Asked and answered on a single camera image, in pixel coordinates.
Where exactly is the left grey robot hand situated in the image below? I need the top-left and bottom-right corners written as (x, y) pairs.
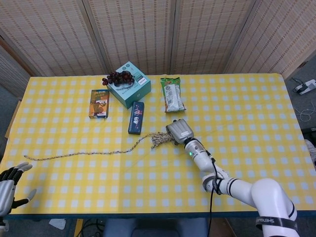
top-left (0, 162), bottom-right (37, 217)

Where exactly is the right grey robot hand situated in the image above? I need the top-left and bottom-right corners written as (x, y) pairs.
top-left (165, 118), bottom-right (195, 146)

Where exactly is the beige speckled braided rope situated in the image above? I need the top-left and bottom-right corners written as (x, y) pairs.
top-left (24, 132), bottom-right (173, 161)

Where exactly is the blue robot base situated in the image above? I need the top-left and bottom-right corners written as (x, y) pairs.
top-left (102, 218), bottom-right (209, 237)

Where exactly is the green snack bag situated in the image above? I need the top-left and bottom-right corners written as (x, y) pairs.
top-left (160, 77), bottom-right (187, 113)

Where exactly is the dark blue long box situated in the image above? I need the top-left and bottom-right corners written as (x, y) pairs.
top-left (127, 101), bottom-right (145, 135)

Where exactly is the teal cardboard box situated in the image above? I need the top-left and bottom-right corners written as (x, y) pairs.
top-left (107, 61), bottom-right (152, 110)

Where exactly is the white crumpled paper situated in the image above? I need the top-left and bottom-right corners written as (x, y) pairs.
top-left (48, 218), bottom-right (66, 229)

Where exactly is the dark red grape bunch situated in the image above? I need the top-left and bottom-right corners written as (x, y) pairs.
top-left (102, 71), bottom-right (135, 86)

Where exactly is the orange brown flat box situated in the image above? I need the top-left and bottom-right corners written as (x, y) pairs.
top-left (88, 89), bottom-right (110, 120)

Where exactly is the yellow white checked tablecloth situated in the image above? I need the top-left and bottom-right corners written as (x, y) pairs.
top-left (0, 73), bottom-right (316, 215)

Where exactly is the woven bamboo folding screen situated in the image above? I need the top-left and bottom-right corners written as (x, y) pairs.
top-left (0, 0), bottom-right (316, 79)

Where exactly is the white power strip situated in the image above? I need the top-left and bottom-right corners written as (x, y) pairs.
top-left (292, 78), bottom-right (316, 95)

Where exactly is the white grey shoe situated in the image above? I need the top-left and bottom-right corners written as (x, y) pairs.
top-left (304, 139), bottom-right (316, 168)

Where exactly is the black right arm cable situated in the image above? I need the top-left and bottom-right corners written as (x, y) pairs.
top-left (206, 150), bottom-right (224, 237)

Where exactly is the thin white cable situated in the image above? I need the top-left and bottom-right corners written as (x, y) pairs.
top-left (297, 98), bottom-right (316, 121)

